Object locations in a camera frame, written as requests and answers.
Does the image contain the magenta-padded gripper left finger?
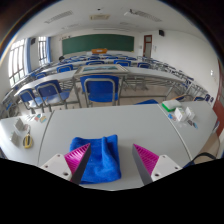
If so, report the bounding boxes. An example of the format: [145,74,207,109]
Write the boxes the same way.
[39,143,92,185]

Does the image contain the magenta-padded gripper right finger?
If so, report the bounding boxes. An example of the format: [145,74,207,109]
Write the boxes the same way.
[131,143,183,186]

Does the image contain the blue terry towel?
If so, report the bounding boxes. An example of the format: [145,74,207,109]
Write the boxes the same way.
[69,134,122,185]

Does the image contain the green-topped white box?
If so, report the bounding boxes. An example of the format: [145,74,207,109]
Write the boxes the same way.
[161,99,183,112]

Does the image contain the small white box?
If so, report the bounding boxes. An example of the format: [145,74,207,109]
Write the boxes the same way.
[13,118,25,132]
[9,130,20,146]

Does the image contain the blue metal-framed chair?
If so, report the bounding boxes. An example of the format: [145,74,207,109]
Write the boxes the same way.
[18,87,44,114]
[79,74,120,108]
[34,79,71,110]

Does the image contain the group of blue chairs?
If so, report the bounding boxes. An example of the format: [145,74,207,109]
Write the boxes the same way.
[3,54,214,104]

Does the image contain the orange lectern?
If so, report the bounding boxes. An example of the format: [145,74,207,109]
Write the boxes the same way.
[91,48,109,55]

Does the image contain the blue curtain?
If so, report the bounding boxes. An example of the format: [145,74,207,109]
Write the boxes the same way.
[46,36,52,64]
[25,37,33,73]

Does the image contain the large bright window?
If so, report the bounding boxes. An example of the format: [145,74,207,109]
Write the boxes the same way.
[8,39,26,86]

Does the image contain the narrow bright window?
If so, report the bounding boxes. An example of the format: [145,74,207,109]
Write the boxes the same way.
[37,35,48,66]

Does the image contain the brown door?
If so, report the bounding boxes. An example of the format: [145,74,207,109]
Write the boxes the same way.
[143,34,153,58]

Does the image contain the green chalkboard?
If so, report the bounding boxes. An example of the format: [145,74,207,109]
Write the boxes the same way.
[61,33,135,56]

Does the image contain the group of ceiling lights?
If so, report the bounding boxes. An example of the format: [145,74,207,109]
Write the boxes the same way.
[44,8,163,26]

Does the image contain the yellow-handled scissors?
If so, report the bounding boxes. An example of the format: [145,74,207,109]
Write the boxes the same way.
[22,128,34,149]

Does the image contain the black curved cable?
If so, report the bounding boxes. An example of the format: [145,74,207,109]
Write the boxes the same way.
[184,151,218,168]

